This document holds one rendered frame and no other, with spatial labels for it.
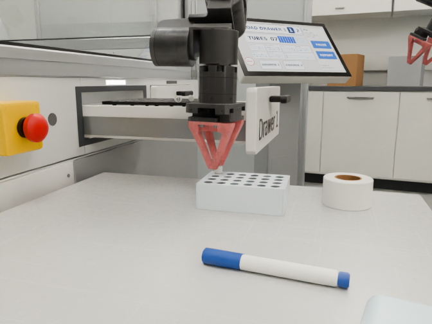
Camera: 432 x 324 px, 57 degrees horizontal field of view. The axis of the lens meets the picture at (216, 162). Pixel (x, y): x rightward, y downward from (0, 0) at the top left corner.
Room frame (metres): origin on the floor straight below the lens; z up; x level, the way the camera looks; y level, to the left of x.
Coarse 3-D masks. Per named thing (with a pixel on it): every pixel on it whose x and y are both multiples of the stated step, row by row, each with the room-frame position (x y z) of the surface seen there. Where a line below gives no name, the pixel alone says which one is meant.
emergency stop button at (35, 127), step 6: (30, 114) 0.54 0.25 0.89; (36, 114) 0.55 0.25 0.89; (24, 120) 0.54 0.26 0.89; (30, 120) 0.53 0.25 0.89; (36, 120) 0.54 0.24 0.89; (42, 120) 0.55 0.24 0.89; (24, 126) 0.53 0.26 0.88; (30, 126) 0.53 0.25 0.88; (36, 126) 0.54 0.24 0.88; (42, 126) 0.55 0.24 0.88; (24, 132) 0.53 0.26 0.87; (30, 132) 0.53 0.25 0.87; (36, 132) 0.54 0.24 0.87; (42, 132) 0.55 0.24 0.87; (30, 138) 0.53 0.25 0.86; (36, 138) 0.54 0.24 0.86; (42, 138) 0.55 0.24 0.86
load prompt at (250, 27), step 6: (246, 24) 1.71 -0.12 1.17; (252, 24) 1.72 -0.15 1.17; (258, 24) 1.73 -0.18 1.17; (264, 24) 1.75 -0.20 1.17; (270, 24) 1.76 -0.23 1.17; (246, 30) 1.68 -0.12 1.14; (252, 30) 1.69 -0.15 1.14; (258, 30) 1.71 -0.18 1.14; (264, 30) 1.72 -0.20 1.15; (270, 30) 1.73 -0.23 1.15; (276, 30) 1.75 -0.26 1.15; (282, 30) 1.76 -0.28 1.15; (288, 30) 1.78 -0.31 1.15; (294, 30) 1.79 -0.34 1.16; (300, 30) 1.81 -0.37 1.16
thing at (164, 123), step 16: (96, 112) 0.76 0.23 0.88; (112, 112) 0.75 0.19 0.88; (128, 112) 0.74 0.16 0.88; (144, 112) 0.73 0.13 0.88; (160, 112) 0.72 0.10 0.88; (176, 112) 0.71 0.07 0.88; (96, 128) 0.75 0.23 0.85; (112, 128) 0.74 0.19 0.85; (128, 128) 0.73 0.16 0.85; (144, 128) 0.73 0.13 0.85; (160, 128) 0.72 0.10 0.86; (176, 128) 0.71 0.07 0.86
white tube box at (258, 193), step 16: (208, 176) 0.58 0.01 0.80; (224, 176) 0.59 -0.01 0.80; (240, 176) 0.59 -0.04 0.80; (256, 176) 0.58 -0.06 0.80; (272, 176) 0.58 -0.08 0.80; (288, 176) 0.58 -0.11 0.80; (208, 192) 0.54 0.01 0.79; (224, 192) 0.53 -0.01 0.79; (240, 192) 0.53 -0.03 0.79; (256, 192) 0.52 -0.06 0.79; (272, 192) 0.51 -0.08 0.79; (288, 192) 0.57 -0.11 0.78; (208, 208) 0.54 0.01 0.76; (224, 208) 0.53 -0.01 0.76; (240, 208) 0.53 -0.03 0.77; (256, 208) 0.52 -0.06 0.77; (272, 208) 0.51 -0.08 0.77
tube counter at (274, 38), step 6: (270, 36) 1.71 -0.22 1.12; (276, 36) 1.72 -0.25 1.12; (282, 36) 1.74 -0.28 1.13; (288, 36) 1.75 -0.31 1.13; (276, 42) 1.70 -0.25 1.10; (282, 42) 1.71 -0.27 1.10; (288, 42) 1.72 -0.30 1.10; (294, 42) 1.74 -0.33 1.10; (300, 42) 1.75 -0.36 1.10; (306, 42) 1.77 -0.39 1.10
